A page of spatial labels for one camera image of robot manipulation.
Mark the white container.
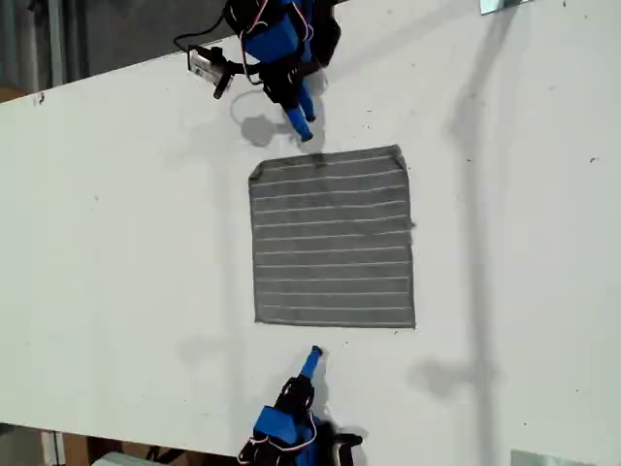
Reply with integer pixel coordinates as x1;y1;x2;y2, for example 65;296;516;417
95;450;152;466

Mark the steel plate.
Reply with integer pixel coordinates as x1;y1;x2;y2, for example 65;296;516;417
478;0;533;17

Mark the grey striped square towel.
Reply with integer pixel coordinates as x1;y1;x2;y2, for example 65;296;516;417
247;143;417;331

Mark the camera black cable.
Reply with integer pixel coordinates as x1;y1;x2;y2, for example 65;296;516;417
173;13;240;51

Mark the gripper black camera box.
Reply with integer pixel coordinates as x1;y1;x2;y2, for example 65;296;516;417
186;45;230;83
333;430;365;466

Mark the white post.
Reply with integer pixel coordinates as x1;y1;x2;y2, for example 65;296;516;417
40;429;67;466

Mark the camera black stalk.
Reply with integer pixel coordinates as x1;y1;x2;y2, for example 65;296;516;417
212;61;246;101

